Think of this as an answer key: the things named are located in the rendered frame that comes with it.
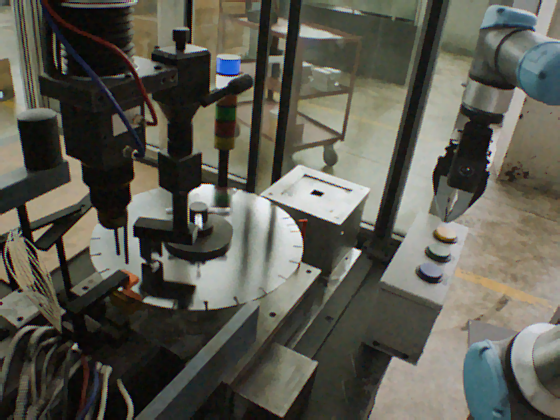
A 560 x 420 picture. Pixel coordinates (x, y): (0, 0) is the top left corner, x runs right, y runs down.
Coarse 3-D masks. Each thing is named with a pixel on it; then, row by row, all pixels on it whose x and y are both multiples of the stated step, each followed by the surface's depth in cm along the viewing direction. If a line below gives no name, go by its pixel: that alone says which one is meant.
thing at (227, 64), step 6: (222, 54) 87; (228, 54) 88; (222, 60) 85; (228, 60) 84; (234, 60) 85; (222, 66) 85; (228, 66) 85; (234, 66) 85; (222, 72) 86; (228, 72) 86; (234, 72) 86
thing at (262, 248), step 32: (160, 192) 81; (192, 192) 82; (224, 192) 83; (96, 224) 71; (128, 224) 71; (256, 224) 75; (96, 256) 64; (224, 256) 67; (256, 256) 68; (288, 256) 69; (160, 288) 60; (192, 288) 61; (224, 288) 61; (256, 288) 62
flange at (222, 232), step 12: (216, 216) 74; (204, 228) 68; (216, 228) 71; (228, 228) 72; (204, 240) 68; (216, 240) 69; (228, 240) 69; (180, 252) 66; (192, 252) 66; (204, 252) 66; (216, 252) 67
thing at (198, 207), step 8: (200, 200) 71; (168, 208) 68; (192, 208) 67; (200, 208) 68; (208, 208) 69; (216, 208) 69; (224, 208) 69; (192, 216) 68; (200, 216) 67; (200, 224) 65
